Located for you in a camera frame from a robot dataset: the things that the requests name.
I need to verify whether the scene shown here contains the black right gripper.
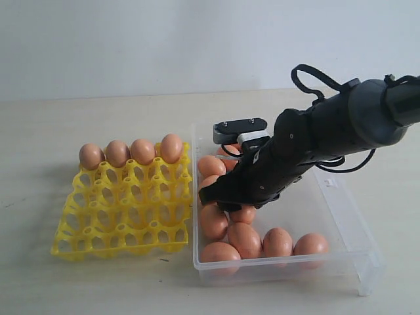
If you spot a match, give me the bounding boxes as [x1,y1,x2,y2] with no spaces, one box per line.
[198,109,328,213]

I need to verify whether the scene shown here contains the brown egg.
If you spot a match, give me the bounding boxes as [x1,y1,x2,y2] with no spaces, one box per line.
[105,140,131,168]
[227,222,263,259]
[199,205,228,240]
[229,205,256,224]
[160,133,183,164]
[198,175,219,192]
[199,241,242,278]
[79,143,105,170]
[293,233,329,270]
[198,155,226,178]
[262,227,293,258]
[131,138,156,165]
[216,145,240,172]

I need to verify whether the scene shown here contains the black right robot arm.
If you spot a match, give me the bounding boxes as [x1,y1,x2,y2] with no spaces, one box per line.
[198,75,419,212]

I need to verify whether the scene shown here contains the clear plastic container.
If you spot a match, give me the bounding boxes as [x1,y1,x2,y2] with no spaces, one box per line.
[190,118,385,296]

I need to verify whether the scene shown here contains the yellow plastic egg tray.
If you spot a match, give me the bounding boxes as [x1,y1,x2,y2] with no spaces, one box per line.
[50,142,193,261]

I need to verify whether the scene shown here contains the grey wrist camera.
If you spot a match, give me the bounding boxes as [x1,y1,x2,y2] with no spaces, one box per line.
[213,117,268,145]

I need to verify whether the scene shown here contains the black cable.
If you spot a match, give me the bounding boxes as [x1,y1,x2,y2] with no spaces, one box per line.
[291,64,378,173]

